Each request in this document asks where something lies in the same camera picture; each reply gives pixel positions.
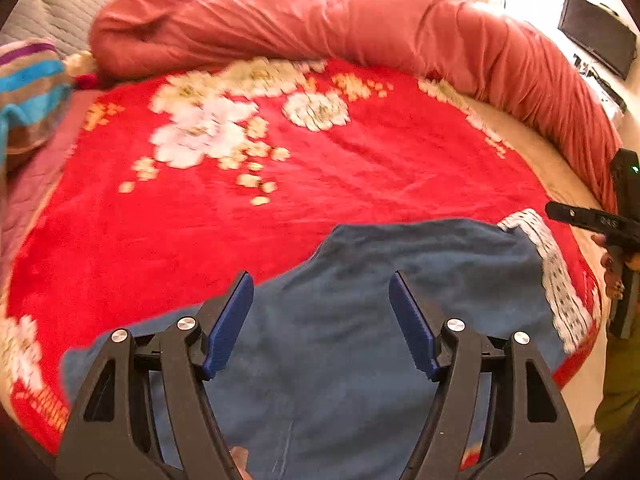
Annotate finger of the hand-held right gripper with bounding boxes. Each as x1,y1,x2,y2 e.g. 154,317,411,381
545,202,640,247

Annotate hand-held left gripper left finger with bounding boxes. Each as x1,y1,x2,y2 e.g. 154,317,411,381
55,271,255,480

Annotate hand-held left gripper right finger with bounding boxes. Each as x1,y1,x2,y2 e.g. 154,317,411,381
389,271,586,480

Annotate blue pants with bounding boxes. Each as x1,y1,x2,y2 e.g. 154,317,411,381
60,217,568,480

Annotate person's right hand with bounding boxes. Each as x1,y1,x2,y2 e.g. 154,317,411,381
591,232,633,303

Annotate white dotted cloth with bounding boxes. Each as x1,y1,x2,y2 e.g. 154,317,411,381
497,208,596,356

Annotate beige bed sheet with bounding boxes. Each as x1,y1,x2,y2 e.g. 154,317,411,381
465,95,603,271

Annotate black monitor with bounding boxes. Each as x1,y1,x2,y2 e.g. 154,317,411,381
557,0,638,81

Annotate red floral blanket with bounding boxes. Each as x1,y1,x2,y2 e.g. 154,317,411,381
0,57,601,456

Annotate person's olive clothing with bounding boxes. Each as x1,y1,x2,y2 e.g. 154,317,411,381
594,325,640,466

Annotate cream plush item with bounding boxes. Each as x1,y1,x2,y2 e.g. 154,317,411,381
62,51,98,78

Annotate striped towel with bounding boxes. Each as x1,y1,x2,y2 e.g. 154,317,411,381
0,37,76,171

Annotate salmon red comforter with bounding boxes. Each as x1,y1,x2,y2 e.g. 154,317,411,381
89,0,623,213

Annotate grey quilted headboard cover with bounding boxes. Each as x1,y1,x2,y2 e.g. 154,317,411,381
0,0,151,61

